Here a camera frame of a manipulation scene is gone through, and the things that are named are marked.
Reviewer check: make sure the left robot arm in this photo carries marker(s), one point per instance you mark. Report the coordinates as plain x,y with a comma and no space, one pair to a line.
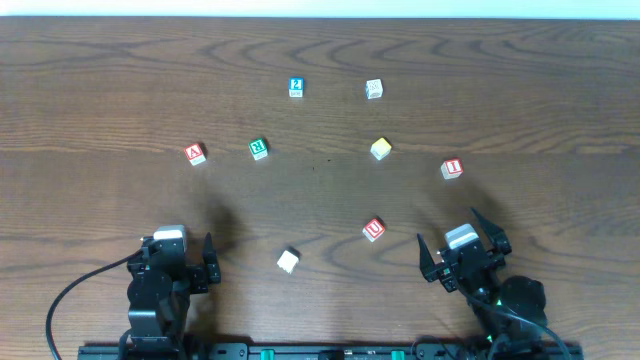
163,280

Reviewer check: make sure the blue number 2 block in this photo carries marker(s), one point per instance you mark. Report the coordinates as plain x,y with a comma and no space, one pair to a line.
296,87

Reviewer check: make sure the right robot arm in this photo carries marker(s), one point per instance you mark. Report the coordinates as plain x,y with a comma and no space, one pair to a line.
512,312

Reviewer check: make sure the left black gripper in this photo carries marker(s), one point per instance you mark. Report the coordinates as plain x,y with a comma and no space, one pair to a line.
195,275

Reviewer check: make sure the plain white wooden block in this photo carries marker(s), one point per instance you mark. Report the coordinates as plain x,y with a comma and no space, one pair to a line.
288,261

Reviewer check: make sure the white letter M block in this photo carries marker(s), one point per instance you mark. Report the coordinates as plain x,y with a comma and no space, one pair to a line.
374,89

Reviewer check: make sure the red letter I block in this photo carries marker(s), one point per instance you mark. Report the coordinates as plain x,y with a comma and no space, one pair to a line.
451,168

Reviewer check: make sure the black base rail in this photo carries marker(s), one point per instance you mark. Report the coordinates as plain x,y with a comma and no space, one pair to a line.
421,351

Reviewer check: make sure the green letter R block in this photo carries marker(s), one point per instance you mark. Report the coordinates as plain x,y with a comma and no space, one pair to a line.
258,149

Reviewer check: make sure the red letter A block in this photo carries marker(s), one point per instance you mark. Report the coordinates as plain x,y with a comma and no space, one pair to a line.
195,154

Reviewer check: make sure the yellow topped wooden block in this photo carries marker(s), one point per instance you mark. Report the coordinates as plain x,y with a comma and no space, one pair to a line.
380,148

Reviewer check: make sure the red letter U block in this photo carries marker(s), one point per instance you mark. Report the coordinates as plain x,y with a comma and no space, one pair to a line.
374,229

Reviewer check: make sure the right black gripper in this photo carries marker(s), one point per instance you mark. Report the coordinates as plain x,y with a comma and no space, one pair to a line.
465,261

